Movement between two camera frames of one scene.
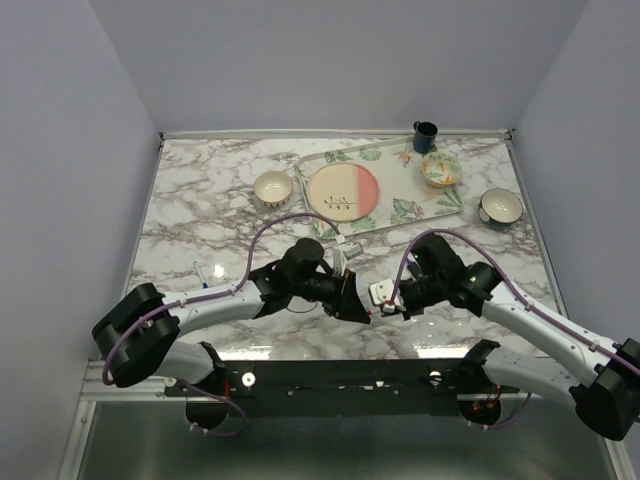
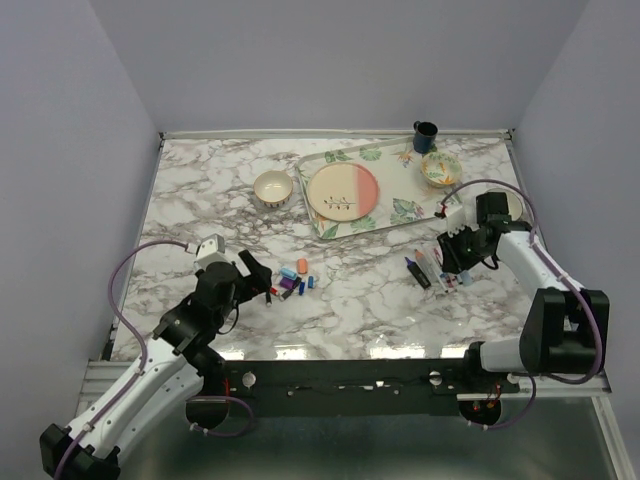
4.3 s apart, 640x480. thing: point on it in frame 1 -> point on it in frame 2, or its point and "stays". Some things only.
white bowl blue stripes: [273, 188] stays
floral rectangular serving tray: [404, 194] stays
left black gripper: [351, 307] -> [259, 279]
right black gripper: [409, 310] -> [453, 261]
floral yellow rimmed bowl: [440, 169] stays
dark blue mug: [424, 136] stays
